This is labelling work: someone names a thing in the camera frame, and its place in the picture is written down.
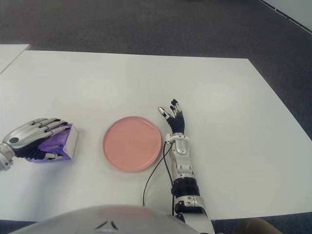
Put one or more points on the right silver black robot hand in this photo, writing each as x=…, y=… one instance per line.
x=178, y=124

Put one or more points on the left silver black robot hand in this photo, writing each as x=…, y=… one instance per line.
x=26, y=135

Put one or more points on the purple tissue paper pack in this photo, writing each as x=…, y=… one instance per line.
x=72, y=141

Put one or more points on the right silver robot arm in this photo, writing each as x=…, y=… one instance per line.
x=181, y=148

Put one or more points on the pink round plate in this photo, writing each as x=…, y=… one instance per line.
x=132, y=143

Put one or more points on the silver robot torso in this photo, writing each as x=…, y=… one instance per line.
x=97, y=219

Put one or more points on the tan brown rounded object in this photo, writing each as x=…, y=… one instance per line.
x=256, y=226

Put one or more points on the white panel with dark edge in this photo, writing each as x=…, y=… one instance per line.
x=297, y=12

